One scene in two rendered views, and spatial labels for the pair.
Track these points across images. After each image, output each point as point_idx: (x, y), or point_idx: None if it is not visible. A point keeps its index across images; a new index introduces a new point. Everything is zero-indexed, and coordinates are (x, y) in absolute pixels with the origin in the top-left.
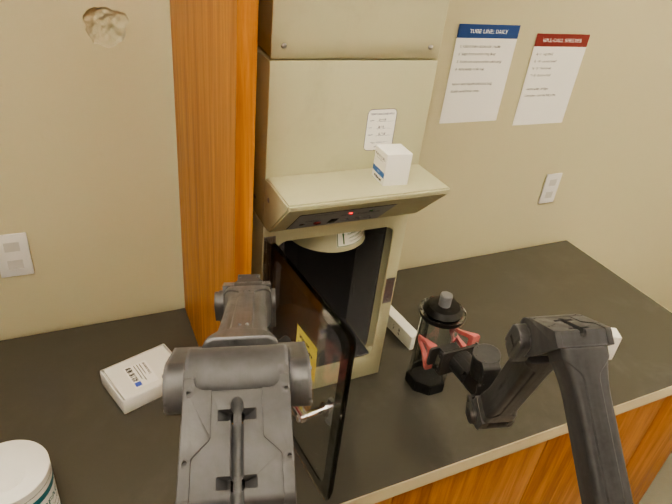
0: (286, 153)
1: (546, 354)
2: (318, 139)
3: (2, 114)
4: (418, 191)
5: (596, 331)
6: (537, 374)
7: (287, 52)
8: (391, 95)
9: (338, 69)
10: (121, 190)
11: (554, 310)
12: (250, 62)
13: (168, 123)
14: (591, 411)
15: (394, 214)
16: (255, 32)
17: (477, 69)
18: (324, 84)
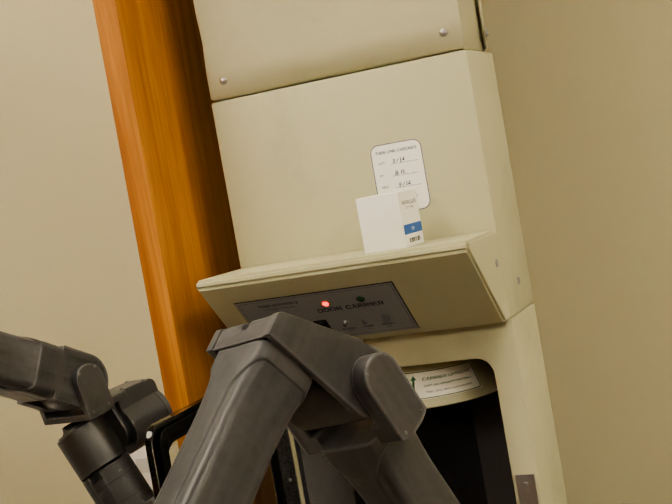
0: (261, 229)
1: (303, 415)
2: (303, 203)
3: (133, 278)
4: (404, 250)
5: (261, 320)
6: (370, 493)
7: (230, 88)
8: (401, 119)
9: (304, 96)
10: None
11: None
12: (125, 95)
13: None
14: (189, 436)
15: (450, 321)
16: (123, 60)
17: None
18: (290, 120)
